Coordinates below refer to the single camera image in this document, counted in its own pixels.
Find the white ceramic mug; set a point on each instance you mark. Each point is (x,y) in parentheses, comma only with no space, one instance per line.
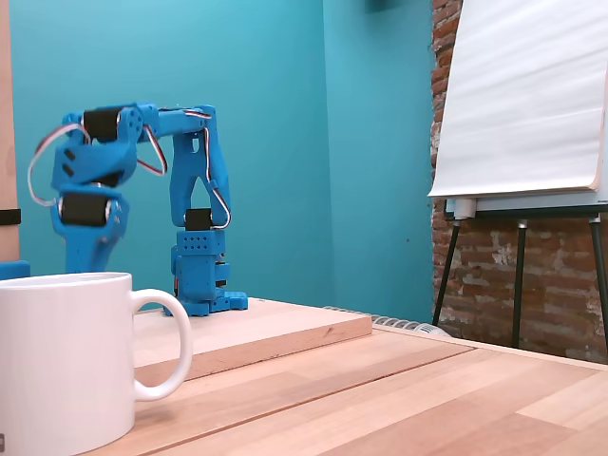
(71,356)

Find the pale wooden base board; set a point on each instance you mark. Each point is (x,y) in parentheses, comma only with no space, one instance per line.
(285,328)

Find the black flip chart easel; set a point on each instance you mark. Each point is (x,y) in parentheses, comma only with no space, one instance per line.
(520,266)

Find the white flip chart paper pad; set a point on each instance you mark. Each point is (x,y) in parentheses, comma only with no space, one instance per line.
(518,95)

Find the blue printed mount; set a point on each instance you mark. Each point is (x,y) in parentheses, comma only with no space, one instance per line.
(14,270)

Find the wooden post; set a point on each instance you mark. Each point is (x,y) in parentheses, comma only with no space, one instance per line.
(5,119)

